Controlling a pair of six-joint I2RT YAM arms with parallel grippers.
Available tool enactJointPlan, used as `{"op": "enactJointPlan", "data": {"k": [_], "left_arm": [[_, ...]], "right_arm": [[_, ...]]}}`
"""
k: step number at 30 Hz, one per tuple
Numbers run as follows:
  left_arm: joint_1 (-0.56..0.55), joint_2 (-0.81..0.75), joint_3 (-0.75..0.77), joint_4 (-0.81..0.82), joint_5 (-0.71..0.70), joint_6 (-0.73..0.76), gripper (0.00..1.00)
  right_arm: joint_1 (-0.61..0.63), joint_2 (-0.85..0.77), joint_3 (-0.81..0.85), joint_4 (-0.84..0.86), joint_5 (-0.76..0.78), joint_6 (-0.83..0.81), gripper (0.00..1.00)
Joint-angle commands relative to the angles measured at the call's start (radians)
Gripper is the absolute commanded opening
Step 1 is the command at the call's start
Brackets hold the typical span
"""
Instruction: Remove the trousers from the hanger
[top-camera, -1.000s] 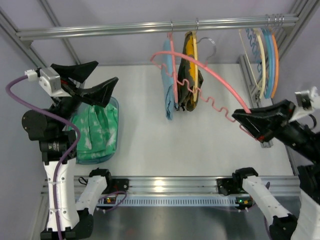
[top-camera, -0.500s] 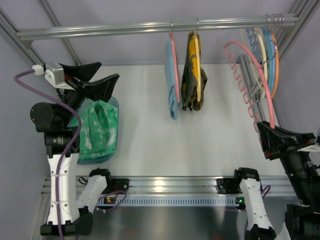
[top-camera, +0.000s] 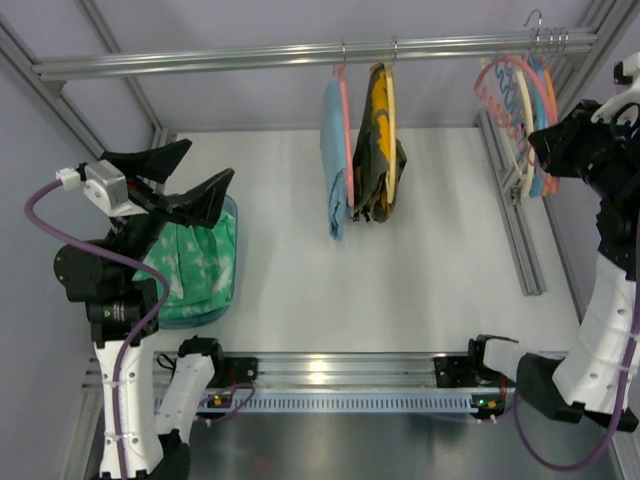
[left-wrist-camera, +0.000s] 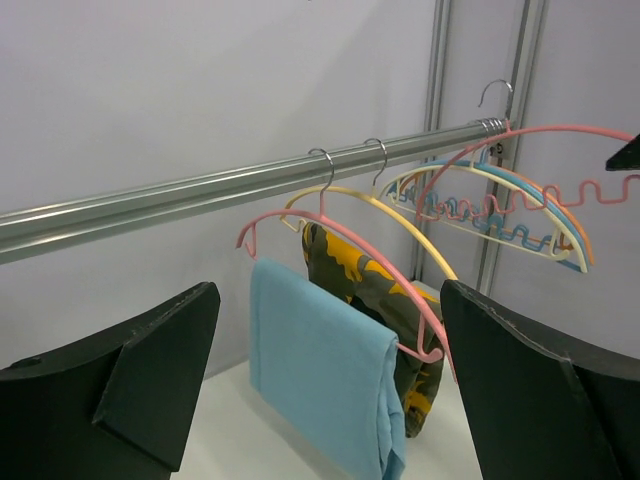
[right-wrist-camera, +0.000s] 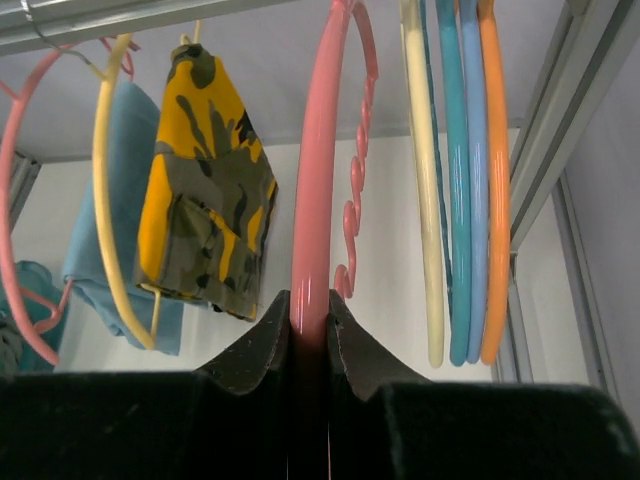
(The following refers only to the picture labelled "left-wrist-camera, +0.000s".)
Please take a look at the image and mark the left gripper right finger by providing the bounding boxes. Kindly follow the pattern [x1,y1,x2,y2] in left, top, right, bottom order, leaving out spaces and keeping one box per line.
[440,280,639,479]

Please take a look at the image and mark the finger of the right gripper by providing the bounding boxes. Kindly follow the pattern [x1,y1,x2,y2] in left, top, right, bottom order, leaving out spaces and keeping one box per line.
[605,135,640,171]

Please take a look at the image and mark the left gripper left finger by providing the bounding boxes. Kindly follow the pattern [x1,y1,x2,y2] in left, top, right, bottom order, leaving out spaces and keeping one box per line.
[1,282,221,479]

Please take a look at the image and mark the pink hanger with green trousers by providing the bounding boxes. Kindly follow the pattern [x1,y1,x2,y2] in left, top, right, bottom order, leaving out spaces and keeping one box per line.
[414,78,640,224]

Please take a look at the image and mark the pink hanger with blue trousers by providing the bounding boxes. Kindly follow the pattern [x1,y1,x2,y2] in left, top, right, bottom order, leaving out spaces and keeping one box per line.
[234,147,459,386]

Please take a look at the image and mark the light blue trousers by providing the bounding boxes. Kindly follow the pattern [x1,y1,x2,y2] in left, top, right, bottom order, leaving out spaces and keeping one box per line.
[249,258,406,479]

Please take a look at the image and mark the cream hanger with camouflage trousers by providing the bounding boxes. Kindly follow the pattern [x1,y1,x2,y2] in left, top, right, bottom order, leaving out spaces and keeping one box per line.
[285,137,458,280]

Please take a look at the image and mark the right aluminium frame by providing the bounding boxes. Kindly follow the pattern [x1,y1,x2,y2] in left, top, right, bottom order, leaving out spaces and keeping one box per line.
[409,0,551,296]

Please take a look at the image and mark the aluminium hanging rail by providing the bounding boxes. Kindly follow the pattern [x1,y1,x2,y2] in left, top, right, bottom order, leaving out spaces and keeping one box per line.
[1,118,507,264]

